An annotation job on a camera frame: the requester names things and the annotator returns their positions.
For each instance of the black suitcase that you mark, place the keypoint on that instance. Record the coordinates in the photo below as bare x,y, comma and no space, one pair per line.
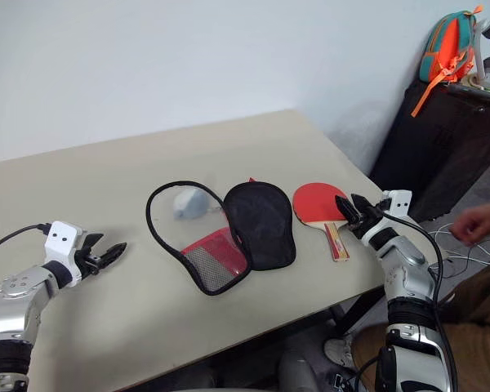
441,151

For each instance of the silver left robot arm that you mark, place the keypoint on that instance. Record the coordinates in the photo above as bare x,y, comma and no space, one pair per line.
22,288

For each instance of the person's bare hand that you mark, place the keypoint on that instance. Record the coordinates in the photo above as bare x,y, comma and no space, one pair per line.
473,222

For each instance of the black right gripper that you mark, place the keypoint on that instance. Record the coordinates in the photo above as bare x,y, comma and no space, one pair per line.
366,224

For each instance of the white shoe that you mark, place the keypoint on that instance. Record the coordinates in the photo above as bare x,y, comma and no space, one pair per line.
339,351

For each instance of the grey blue rounded object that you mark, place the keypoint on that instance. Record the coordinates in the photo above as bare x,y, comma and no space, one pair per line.
190,204

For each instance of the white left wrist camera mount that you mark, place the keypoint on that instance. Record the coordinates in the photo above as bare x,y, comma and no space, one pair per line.
60,239

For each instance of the teal orange backpack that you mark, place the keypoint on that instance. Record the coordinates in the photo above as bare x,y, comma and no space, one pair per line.
447,45

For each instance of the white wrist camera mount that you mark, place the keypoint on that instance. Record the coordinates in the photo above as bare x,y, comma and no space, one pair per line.
399,202
60,239

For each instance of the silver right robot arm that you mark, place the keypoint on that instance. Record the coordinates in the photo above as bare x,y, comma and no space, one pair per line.
406,261

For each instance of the black red paddle case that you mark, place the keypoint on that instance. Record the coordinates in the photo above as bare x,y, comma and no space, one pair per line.
265,220

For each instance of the black table leg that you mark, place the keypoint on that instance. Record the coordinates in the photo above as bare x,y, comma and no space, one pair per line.
353,310

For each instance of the white grey stand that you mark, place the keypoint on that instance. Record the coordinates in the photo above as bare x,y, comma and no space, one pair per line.
484,45

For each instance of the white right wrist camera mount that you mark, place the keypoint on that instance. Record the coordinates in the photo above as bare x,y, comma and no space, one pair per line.
399,202

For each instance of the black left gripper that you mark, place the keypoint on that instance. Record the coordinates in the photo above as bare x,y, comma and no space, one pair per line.
89,257

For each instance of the red table tennis paddle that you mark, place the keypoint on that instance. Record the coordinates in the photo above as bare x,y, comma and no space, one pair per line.
314,200

